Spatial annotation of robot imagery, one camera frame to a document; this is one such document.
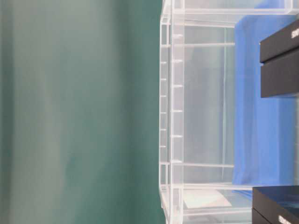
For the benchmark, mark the black camera box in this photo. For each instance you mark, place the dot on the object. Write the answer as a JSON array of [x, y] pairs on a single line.
[[279, 55], [275, 205]]

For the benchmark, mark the clear plastic storage case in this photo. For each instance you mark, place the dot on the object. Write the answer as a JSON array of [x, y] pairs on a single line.
[[197, 109]]

